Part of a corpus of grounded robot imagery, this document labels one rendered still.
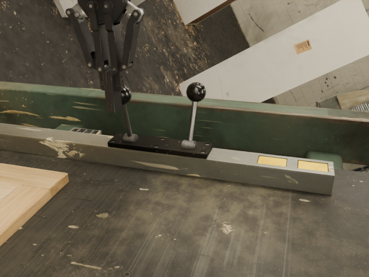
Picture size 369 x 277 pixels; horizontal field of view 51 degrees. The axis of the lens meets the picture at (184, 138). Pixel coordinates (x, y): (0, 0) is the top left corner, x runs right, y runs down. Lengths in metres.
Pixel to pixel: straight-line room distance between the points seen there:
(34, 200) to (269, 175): 0.40
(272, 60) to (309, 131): 3.30
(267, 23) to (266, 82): 4.49
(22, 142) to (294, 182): 0.56
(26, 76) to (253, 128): 2.05
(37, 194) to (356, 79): 8.18
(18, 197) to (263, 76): 3.71
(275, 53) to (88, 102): 3.30
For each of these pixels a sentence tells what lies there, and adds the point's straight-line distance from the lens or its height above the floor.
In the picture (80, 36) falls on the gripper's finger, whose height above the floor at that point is 1.47.
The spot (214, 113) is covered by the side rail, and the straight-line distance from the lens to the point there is 0.93.
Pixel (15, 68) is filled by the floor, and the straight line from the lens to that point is 2.73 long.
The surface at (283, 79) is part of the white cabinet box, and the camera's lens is 4.21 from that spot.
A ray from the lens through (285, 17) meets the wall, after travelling 8.59.
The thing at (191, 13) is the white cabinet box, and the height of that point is 0.16.
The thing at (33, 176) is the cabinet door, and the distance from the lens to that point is 0.75.
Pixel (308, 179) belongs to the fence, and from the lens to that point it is 0.70.
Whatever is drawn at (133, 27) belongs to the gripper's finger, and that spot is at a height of 1.56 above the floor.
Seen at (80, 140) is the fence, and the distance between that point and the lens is 0.81.
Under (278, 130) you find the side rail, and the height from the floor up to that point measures 1.61.
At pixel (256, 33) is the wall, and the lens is 8.68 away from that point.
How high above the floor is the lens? 1.82
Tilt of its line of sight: 26 degrees down
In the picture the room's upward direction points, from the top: 66 degrees clockwise
